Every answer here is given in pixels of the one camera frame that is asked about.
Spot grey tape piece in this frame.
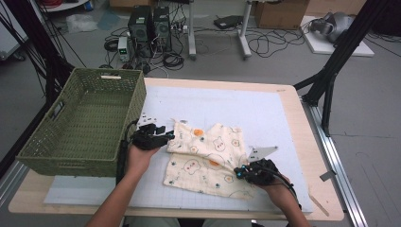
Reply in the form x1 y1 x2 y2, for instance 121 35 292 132
319 169 338 183

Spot white floor board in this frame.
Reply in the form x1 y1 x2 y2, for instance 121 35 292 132
300 15 375 58

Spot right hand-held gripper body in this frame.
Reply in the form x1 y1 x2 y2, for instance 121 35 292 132
241 145 280 186

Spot white grid mat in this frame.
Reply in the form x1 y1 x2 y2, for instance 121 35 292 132
44 84 315 214

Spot aluminium floor rail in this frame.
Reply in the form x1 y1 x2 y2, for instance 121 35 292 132
302 99 369 227

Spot green woven basket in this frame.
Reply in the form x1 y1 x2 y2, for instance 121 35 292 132
16 67 148 178

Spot white cabinet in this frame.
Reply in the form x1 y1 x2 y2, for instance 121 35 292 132
0 0 30 61

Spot person's grey pants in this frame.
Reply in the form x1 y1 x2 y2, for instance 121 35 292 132
122 216 257 227

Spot loose black floor cables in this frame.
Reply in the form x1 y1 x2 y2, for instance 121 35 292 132
245 26 306 59

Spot right hand-held gripper cable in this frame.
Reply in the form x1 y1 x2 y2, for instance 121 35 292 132
264 166 304 211

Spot brown cardboard box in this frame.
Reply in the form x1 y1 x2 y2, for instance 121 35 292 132
253 0 310 30

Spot teal floor sheet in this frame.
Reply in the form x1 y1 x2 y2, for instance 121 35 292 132
96 9 122 31

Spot person's left hand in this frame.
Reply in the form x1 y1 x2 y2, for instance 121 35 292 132
125 144 161 182

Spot grey bench power supply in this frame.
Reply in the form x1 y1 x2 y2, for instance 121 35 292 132
116 36 131 63

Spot hand-held gripper cable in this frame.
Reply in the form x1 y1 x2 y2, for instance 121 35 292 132
264 166 304 211
115 118 140 186

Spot clear plastic bag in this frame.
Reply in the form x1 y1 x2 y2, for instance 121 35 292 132
65 13 99 34

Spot large black computer tower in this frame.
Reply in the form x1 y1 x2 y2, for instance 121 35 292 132
127 5 154 59

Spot flat black case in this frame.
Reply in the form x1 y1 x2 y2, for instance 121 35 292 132
213 14 245 30

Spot cream printed baby garment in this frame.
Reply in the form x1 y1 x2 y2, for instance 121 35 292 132
163 118 258 201

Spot thin wooden stick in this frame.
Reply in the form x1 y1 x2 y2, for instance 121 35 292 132
307 192 331 218

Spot person's right hand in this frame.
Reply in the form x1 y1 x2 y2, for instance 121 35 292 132
258 174 297 210

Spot grey headset device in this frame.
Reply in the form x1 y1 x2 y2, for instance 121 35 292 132
309 11 357 44

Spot coiled black cable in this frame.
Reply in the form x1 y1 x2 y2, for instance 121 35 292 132
162 51 185 72

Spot black metal stand with cables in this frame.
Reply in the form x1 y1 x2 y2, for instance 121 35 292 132
0 0 76 179

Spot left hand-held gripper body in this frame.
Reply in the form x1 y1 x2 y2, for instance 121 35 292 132
130 112 168 151

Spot slim black computer tower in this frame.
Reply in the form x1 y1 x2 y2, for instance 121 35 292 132
152 6 173 53

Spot white desk leg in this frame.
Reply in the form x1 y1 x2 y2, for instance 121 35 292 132
237 0 253 61
187 0 198 61

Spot left hand-held gripper cable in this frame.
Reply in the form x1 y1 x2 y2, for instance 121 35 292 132
115 118 140 186

